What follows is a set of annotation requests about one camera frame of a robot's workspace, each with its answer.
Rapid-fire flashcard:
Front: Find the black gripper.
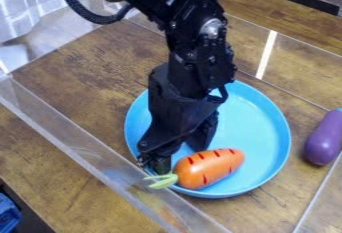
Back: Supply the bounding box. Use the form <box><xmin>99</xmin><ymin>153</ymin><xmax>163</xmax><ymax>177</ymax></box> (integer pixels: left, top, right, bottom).
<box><xmin>138</xmin><ymin>64</ymin><xmax>227</xmax><ymax>175</ymax></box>

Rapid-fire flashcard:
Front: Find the orange toy carrot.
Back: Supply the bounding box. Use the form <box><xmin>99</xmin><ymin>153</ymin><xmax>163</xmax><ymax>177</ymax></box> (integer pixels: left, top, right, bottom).
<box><xmin>146</xmin><ymin>148</ymin><xmax>246</xmax><ymax>190</ymax></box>

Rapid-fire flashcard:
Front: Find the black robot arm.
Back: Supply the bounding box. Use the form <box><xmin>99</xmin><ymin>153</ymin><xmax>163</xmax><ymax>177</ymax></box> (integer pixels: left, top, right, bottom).
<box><xmin>107</xmin><ymin>0</ymin><xmax>237</xmax><ymax>174</ymax></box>

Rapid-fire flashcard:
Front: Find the blue round tray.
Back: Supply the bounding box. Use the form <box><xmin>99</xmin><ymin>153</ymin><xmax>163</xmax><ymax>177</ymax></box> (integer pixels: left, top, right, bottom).
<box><xmin>123</xmin><ymin>79</ymin><xmax>293</xmax><ymax>200</ymax></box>

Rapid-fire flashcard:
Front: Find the purple toy eggplant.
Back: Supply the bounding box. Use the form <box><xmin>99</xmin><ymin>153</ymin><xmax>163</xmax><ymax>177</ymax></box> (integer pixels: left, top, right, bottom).
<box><xmin>305</xmin><ymin>107</ymin><xmax>342</xmax><ymax>166</ymax></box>

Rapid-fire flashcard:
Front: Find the blue plastic crate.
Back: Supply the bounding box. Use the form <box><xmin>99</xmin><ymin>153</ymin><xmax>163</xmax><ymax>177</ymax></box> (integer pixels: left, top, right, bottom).
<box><xmin>0</xmin><ymin>193</ymin><xmax>22</xmax><ymax>233</ymax></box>

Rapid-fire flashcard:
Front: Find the clear acrylic barrier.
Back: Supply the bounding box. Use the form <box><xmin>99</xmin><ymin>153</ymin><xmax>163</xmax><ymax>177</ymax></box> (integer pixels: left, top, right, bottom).
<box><xmin>0</xmin><ymin>0</ymin><xmax>342</xmax><ymax>233</ymax></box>

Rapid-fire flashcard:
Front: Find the black braided cable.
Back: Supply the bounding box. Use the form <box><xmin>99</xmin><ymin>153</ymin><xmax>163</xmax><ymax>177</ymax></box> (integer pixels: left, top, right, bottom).
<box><xmin>52</xmin><ymin>0</ymin><xmax>135</xmax><ymax>26</ymax></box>

